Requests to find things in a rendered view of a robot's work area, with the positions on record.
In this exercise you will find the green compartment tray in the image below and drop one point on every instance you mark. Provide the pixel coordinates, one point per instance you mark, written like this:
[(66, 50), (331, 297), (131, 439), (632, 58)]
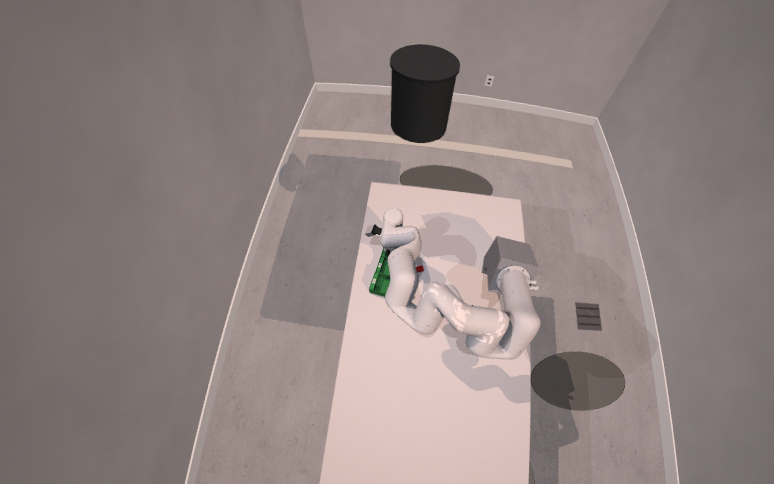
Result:
[(381, 278)]

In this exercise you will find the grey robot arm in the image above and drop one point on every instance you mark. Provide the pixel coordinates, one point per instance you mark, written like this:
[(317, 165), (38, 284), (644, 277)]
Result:
[(487, 325)]

